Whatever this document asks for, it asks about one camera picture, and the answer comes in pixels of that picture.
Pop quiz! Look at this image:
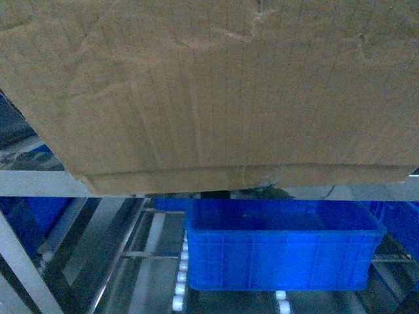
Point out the blue plastic crate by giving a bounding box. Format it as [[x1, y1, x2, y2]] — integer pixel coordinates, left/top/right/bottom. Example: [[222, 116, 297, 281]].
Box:
[[185, 199, 386, 291]]

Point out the blue crate at left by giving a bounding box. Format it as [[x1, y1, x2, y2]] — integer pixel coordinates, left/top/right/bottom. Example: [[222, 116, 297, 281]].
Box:
[[1, 196, 73, 258]]

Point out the large cardboard box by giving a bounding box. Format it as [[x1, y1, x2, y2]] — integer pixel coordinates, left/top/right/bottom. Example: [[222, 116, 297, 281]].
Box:
[[1, 1, 418, 195]]

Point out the blue crate at right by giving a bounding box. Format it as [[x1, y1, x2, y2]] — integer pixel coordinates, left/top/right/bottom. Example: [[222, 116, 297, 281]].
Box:
[[370, 201, 418, 262]]

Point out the metal shelf rack frame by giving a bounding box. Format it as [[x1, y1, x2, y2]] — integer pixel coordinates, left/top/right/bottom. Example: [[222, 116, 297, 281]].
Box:
[[0, 91, 419, 314]]

